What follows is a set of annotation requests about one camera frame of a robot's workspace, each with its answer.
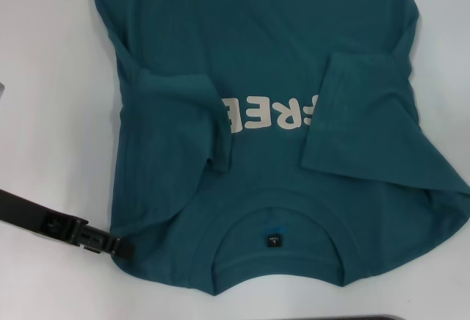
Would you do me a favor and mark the teal blue printed t-shirt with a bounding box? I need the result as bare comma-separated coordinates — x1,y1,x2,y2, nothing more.
91,0,470,294

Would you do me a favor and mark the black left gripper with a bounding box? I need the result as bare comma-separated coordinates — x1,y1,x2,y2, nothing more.
0,187,135,261

